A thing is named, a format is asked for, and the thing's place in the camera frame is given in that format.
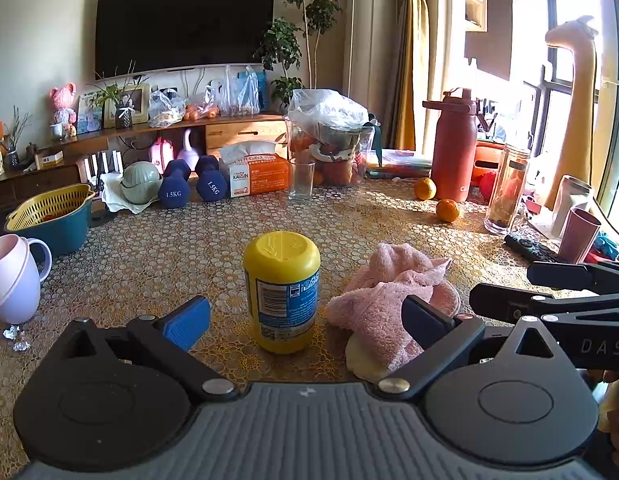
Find red water bottle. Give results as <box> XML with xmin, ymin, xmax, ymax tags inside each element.
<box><xmin>422</xmin><ymin>88</ymin><xmax>483</xmax><ymax>204</ymax></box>

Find blue dumbbell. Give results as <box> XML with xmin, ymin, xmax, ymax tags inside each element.
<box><xmin>158</xmin><ymin>159</ymin><xmax>192</xmax><ymax>210</ymax></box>
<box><xmin>195</xmin><ymin>155</ymin><xmax>229</xmax><ymax>203</ymax></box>

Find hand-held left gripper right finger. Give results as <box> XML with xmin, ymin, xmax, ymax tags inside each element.
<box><xmin>378</xmin><ymin>294</ymin><xmax>563</xmax><ymax>402</ymax></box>

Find cream photo frame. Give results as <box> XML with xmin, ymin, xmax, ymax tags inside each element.
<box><xmin>102</xmin><ymin>83</ymin><xmax>151</xmax><ymax>130</ymax></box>

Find wooden television stand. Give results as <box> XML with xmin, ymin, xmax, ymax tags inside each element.
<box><xmin>0</xmin><ymin>113</ymin><xmax>291</xmax><ymax>212</ymax></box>

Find pink cup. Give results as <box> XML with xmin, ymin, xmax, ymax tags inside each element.
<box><xmin>558</xmin><ymin>207</ymin><xmax>602</xmax><ymax>265</ymax></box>

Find orange storage box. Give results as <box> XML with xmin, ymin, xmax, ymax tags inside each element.
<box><xmin>471</xmin><ymin>140</ymin><xmax>505</xmax><ymax>187</ymax></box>

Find orange white tissue pack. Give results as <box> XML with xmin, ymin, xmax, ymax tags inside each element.
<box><xmin>218</xmin><ymin>140</ymin><xmax>291</xmax><ymax>199</ymax></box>

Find plastic bag with blue box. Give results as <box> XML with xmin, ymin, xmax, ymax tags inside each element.
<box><xmin>209</xmin><ymin>64</ymin><xmax>261</xmax><ymax>117</ymax></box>

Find clear plastic bag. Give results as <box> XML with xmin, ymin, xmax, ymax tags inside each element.
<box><xmin>286</xmin><ymin>88</ymin><xmax>371</xmax><ymax>132</ymax></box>

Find pink kettlebell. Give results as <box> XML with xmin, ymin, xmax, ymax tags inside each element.
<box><xmin>176</xmin><ymin>128</ymin><xmax>201</xmax><ymax>172</ymax></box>

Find glass container with fruit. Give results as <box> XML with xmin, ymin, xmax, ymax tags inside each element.
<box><xmin>284</xmin><ymin>116</ymin><xmax>376</xmax><ymax>189</ymax></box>

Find clear drinking glass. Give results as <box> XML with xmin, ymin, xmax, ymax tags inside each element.
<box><xmin>288</xmin><ymin>158</ymin><xmax>317</xmax><ymax>201</ymax></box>

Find pink towel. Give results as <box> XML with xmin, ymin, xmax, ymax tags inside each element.
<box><xmin>325</xmin><ymin>242</ymin><xmax>461</xmax><ymax>374</ymax></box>

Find black remote control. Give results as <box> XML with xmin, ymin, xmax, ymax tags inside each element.
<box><xmin>504</xmin><ymin>232</ymin><xmax>566</xmax><ymax>265</ymax></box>

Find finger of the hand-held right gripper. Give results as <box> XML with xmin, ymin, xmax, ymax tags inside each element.
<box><xmin>468</xmin><ymin>282</ymin><xmax>619</xmax><ymax>325</ymax></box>
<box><xmin>527</xmin><ymin>260</ymin><xmax>619</xmax><ymax>294</ymax></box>

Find foil wrappers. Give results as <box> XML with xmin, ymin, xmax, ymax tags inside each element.
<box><xmin>2</xmin><ymin>324</ymin><xmax>31</xmax><ymax>354</ymax></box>

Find stack of colourful folders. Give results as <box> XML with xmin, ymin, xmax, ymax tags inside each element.
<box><xmin>365</xmin><ymin>148</ymin><xmax>433</xmax><ymax>180</ymax></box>

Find plastic bag of oranges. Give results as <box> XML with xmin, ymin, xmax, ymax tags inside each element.
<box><xmin>183</xmin><ymin>99</ymin><xmax>221</xmax><ymax>122</ymax></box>

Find pink plush bear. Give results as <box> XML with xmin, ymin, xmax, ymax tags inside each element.
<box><xmin>49</xmin><ymin>83</ymin><xmax>78</xmax><ymax>139</ymax></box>

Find pink lavender mug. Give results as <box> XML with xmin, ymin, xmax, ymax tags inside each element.
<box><xmin>0</xmin><ymin>233</ymin><xmax>53</xmax><ymax>325</ymax></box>

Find white standing air conditioner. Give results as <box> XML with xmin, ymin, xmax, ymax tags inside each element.
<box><xmin>343</xmin><ymin>0</ymin><xmax>396</xmax><ymax>128</ymax></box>

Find white slatted rack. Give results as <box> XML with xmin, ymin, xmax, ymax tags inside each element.
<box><xmin>82</xmin><ymin>149</ymin><xmax>125</xmax><ymax>187</ymax></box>

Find potted green tree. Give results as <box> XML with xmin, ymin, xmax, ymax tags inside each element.
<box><xmin>257</xmin><ymin>0</ymin><xmax>343</xmax><ymax>112</ymax></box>

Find green round container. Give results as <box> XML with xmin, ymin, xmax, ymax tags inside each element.
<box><xmin>120</xmin><ymin>161</ymin><xmax>163</xmax><ymax>205</ymax></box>

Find yellow curtain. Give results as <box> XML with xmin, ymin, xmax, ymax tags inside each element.
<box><xmin>389</xmin><ymin>0</ymin><xmax>436</xmax><ymax>152</ymax></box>

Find yellow basket in teal bowl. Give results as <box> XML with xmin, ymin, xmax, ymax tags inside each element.
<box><xmin>4</xmin><ymin>183</ymin><xmax>96</xmax><ymax>257</ymax></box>

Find black television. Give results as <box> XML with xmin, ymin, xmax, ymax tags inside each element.
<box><xmin>95</xmin><ymin>0</ymin><xmax>276</xmax><ymax>81</ymax></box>

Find yellow supplement bottle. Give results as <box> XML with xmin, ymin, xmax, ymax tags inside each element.
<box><xmin>243</xmin><ymin>231</ymin><xmax>321</xmax><ymax>355</ymax></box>

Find person's right hand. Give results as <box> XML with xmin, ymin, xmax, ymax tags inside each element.
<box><xmin>596</xmin><ymin>370</ymin><xmax>619</xmax><ymax>467</ymax></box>

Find plastic bag with snacks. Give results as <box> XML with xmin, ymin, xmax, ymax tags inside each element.
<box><xmin>148</xmin><ymin>88</ymin><xmax>187</xmax><ymax>129</ymax></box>

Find pink small bag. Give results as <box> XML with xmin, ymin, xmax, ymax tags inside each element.
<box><xmin>149</xmin><ymin>137</ymin><xmax>175</xmax><ymax>174</ymax></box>

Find small photo frame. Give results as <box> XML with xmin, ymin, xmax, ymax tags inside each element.
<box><xmin>76</xmin><ymin>92</ymin><xmax>103</xmax><ymax>134</ymax></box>

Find white cloth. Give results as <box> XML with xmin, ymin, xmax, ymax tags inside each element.
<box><xmin>100</xmin><ymin>172</ymin><xmax>161</xmax><ymax>215</ymax></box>

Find cream giraffe figure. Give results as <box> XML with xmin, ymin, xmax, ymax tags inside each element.
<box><xmin>543</xmin><ymin>15</ymin><xmax>601</xmax><ymax>212</ymax></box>

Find glass tea tumbler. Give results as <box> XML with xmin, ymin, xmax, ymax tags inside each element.
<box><xmin>484</xmin><ymin>143</ymin><xmax>532</xmax><ymax>236</ymax></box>

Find reed diffuser vase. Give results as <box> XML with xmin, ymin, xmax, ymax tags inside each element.
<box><xmin>4</xmin><ymin>106</ymin><xmax>34</xmax><ymax>169</ymax></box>

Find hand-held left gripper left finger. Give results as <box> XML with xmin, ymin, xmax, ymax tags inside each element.
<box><xmin>64</xmin><ymin>295</ymin><xmax>239</xmax><ymax>404</ymax></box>

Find grey metal cup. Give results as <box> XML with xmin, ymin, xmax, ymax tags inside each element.
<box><xmin>550</xmin><ymin>175</ymin><xmax>595</xmax><ymax>239</ymax></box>

